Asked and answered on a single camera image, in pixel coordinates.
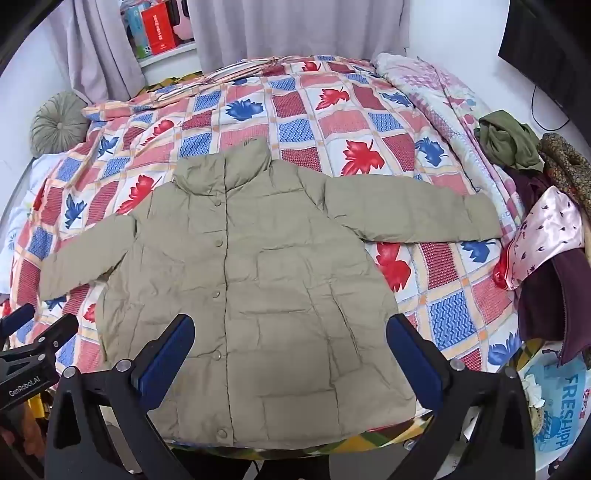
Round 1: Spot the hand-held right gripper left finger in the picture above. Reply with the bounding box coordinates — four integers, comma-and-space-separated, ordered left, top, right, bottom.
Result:
44, 314, 199, 480

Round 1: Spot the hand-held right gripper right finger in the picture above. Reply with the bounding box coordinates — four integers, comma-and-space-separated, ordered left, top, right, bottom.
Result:
387, 314, 548, 480

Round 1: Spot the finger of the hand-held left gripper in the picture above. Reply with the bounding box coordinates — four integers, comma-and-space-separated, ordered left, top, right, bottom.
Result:
0, 314, 80, 367
0, 303, 36, 341

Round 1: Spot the khaki puffer jacket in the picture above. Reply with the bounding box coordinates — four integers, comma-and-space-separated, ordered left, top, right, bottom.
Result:
39, 137, 504, 450

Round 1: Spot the yellow plaid bedsheet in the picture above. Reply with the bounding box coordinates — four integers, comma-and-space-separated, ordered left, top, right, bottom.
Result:
168, 411, 437, 464

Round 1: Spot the dark purple garment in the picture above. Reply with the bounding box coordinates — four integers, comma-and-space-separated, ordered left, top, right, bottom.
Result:
503, 166, 591, 365

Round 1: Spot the blue white plastic bag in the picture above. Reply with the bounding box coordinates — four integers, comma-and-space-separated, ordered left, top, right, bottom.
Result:
519, 342, 591, 455

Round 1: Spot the pink satin cloth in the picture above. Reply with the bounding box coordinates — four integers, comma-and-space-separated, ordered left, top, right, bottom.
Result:
492, 186, 585, 291

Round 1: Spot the round green pleated cushion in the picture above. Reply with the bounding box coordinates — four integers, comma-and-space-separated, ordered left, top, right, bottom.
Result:
30, 91, 90, 158

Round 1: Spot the olive green garment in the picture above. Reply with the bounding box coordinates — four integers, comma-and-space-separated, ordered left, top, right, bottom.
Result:
474, 110, 546, 172

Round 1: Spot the brown patterned garment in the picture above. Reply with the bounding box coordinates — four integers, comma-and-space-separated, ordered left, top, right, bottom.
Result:
538, 132, 591, 208

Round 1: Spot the leaf-print checked quilt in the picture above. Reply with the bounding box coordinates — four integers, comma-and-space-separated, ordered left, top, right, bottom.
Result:
8, 54, 527, 398

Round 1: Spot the pink floral quilt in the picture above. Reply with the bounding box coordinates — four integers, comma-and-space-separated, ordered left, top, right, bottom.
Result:
372, 52, 527, 232

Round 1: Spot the grey curtain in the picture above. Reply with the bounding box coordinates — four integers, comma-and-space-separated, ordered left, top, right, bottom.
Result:
188, 0, 411, 75
50, 0, 148, 104

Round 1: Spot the striped pink cloth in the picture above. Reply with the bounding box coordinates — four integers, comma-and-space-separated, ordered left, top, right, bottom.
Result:
157, 55, 296, 100

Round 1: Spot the white shelf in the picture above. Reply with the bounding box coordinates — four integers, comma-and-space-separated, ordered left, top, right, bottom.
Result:
139, 41, 200, 79

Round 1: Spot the blue box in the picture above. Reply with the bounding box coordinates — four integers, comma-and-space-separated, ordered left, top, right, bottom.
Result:
122, 4, 153, 61

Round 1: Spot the red box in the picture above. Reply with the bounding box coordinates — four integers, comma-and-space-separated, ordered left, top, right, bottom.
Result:
141, 2, 178, 56

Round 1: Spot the pink suitcase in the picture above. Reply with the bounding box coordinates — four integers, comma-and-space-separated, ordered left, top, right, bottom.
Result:
168, 0, 195, 47

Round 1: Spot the black monitor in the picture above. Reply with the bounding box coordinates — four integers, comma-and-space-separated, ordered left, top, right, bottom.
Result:
498, 0, 591, 125

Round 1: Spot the black cable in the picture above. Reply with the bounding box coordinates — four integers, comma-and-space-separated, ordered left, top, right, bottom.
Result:
530, 83, 571, 132

